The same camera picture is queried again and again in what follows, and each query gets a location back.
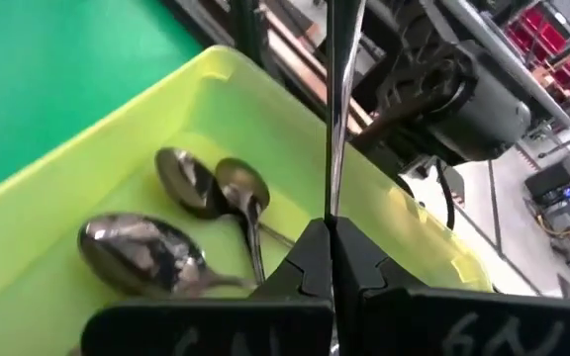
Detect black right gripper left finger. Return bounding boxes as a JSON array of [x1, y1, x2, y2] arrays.
[[80, 219, 335, 356]]

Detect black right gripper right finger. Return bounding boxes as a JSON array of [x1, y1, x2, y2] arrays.
[[334, 216, 570, 356]]

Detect black computer with blue lights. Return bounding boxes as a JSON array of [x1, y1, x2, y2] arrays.
[[524, 160, 570, 222]]

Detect yellow-green plastic tray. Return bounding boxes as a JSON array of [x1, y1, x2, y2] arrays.
[[0, 44, 494, 356]]

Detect red storage bins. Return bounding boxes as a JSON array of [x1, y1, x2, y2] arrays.
[[505, 4, 570, 90]]

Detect pile of loose spoons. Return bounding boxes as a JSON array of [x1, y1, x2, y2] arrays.
[[0, 0, 205, 202]]

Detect black aluminium table frame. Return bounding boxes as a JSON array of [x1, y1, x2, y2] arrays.
[[160, 0, 380, 134]]

